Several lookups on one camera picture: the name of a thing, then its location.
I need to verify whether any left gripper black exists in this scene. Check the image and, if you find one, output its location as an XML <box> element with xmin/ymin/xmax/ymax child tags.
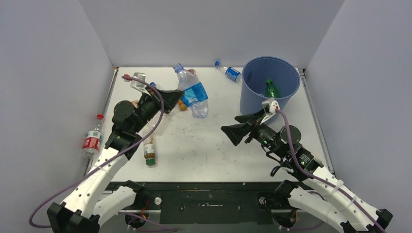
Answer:
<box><xmin>131</xmin><ymin>85</ymin><xmax>184</xmax><ymax>133</ymax></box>

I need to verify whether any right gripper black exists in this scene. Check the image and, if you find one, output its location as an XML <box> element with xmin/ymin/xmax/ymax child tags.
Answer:
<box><xmin>221</xmin><ymin>108</ymin><xmax>286</xmax><ymax>158</ymax></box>

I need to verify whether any crushed blue label bottle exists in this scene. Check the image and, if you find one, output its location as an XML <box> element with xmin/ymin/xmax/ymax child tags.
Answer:
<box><xmin>173</xmin><ymin>63</ymin><xmax>208</xmax><ymax>118</ymax></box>

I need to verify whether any green plastic bottle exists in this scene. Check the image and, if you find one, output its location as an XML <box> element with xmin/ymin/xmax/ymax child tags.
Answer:
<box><xmin>265</xmin><ymin>79</ymin><xmax>280</xmax><ymax>99</ymax></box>

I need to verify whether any blue plastic bin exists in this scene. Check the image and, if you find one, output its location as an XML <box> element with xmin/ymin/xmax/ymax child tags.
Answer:
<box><xmin>240</xmin><ymin>56</ymin><xmax>301</xmax><ymax>115</ymax></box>

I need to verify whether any red cap red label bottle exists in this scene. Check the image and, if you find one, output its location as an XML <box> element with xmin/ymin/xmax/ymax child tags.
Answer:
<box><xmin>83</xmin><ymin>114</ymin><xmax>104</xmax><ymax>157</ymax></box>

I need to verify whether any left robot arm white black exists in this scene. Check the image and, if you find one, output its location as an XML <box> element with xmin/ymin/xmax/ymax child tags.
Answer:
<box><xmin>47</xmin><ymin>89</ymin><xmax>184</xmax><ymax>233</ymax></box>

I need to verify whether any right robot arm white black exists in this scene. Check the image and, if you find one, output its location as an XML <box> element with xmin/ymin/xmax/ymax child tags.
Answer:
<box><xmin>221</xmin><ymin>110</ymin><xmax>393</xmax><ymax>233</ymax></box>

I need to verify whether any orange juice bottle gold cap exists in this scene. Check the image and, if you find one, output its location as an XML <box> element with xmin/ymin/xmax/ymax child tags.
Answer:
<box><xmin>178</xmin><ymin>100</ymin><xmax>187</xmax><ymax>111</ymax></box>

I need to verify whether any pepsi bottle blue label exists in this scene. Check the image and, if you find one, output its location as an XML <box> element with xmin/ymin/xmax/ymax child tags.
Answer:
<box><xmin>150</xmin><ymin>82</ymin><xmax>163</xmax><ymax>90</ymax></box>

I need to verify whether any red label small bottle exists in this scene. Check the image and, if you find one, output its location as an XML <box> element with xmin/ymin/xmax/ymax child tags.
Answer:
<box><xmin>188</xmin><ymin>68</ymin><xmax>196</xmax><ymax>75</ymax></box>

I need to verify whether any far blue label bottle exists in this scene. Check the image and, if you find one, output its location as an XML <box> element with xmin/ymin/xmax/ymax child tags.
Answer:
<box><xmin>214</xmin><ymin>61</ymin><xmax>242</xmax><ymax>82</ymax></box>

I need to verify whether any green cap tea bottle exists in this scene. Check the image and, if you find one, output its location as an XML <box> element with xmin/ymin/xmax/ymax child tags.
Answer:
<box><xmin>143</xmin><ymin>136</ymin><xmax>156</xmax><ymax>166</ymax></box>

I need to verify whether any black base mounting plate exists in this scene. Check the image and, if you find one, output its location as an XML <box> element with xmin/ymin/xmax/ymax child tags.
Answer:
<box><xmin>109</xmin><ymin>182</ymin><xmax>339</xmax><ymax>226</ymax></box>

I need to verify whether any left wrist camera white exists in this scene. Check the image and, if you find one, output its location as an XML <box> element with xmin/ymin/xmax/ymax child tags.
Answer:
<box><xmin>130</xmin><ymin>72</ymin><xmax>149</xmax><ymax>95</ymax></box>

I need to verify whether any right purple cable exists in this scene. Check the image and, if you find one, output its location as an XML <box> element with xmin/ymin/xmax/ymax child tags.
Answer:
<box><xmin>275</xmin><ymin>109</ymin><xmax>387</xmax><ymax>233</ymax></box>

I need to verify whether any purple cable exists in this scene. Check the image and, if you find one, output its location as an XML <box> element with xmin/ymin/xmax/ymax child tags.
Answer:
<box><xmin>29</xmin><ymin>74</ymin><xmax>178</xmax><ymax>233</ymax></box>
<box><xmin>275</xmin><ymin>109</ymin><xmax>387</xmax><ymax>233</ymax></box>

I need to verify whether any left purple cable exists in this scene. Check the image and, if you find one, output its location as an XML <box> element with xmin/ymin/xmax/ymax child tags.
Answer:
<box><xmin>29</xmin><ymin>74</ymin><xmax>178</xmax><ymax>233</ymax></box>

